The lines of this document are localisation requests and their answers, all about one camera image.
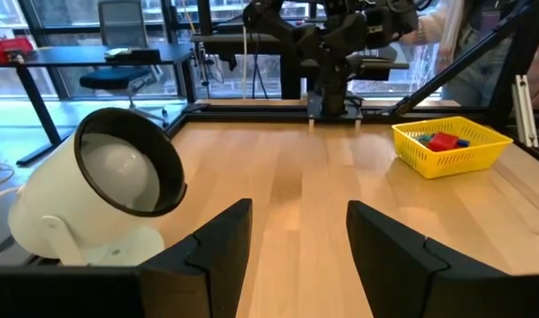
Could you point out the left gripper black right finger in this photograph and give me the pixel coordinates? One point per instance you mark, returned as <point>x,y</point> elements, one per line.
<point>397,265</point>

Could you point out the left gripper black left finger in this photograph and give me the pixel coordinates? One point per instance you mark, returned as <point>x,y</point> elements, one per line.
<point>207,265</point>

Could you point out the teal patterned box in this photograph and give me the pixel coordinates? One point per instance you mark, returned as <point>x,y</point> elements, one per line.
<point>424,139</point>

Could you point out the red box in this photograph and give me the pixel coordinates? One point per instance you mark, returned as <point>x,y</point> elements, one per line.
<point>442,141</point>

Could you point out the blue box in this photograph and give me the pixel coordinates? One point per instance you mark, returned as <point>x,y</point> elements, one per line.
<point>463,143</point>

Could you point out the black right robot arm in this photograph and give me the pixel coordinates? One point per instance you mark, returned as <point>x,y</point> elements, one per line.
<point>336,66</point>

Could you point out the black office desk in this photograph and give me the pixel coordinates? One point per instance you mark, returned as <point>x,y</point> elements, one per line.
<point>75,55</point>

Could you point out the office chair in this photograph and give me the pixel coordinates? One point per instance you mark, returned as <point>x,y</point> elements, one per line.
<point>121,22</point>

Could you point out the person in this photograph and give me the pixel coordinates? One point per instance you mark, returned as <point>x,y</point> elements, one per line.
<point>446,26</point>

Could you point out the yellow plastic basket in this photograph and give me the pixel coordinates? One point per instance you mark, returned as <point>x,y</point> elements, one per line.
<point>450,163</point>

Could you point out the black side desk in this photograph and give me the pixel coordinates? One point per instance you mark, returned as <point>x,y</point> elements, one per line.
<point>234,42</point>

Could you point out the black flat device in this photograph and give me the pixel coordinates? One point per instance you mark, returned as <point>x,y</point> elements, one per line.
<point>132,55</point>

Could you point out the red case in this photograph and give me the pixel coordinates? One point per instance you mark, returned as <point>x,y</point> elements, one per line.
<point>9,48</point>

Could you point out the large glass window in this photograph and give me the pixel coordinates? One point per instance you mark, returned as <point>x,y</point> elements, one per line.
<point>53,13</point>

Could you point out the black metal table frame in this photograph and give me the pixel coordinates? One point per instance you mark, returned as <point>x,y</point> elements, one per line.
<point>252,117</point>

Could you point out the silver aluminium bracket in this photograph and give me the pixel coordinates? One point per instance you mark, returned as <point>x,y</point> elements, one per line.
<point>523,110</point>

